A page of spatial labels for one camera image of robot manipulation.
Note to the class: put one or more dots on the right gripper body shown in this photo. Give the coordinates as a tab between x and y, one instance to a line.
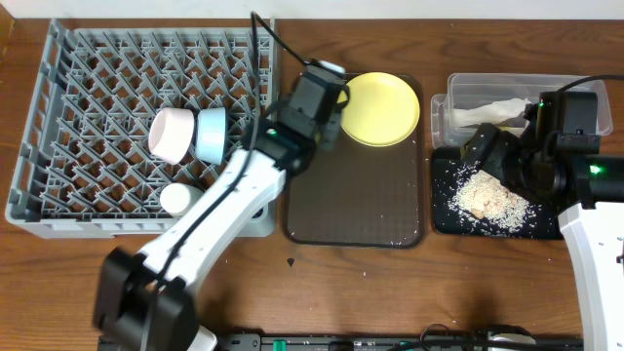
505	160

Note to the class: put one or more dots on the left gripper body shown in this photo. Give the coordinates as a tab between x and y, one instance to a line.
326	131

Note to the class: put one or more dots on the white tissue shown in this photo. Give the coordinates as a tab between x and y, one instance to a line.
503	113

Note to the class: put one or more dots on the rice and shell scraps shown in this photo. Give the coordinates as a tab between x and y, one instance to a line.
481	201

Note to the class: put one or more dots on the yellow plate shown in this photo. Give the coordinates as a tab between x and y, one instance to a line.
382	109

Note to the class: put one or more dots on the light blue bowl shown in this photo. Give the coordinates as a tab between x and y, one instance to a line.
211	134

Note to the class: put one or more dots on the pink bowl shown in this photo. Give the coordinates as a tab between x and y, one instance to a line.
170	134

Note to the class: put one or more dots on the white cup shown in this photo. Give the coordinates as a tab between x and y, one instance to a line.
177	198

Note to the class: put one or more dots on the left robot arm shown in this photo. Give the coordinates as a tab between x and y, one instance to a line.
146	300

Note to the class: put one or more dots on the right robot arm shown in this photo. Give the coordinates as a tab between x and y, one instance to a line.
557	162

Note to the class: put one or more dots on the clear plastic bin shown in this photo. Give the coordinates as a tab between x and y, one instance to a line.
472	90

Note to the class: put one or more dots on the brown serving tray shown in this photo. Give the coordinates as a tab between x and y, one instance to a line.
361	196

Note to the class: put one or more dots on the grey dish rack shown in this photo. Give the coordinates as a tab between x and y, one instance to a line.
84	169

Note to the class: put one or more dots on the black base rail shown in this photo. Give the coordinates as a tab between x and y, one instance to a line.
434	337

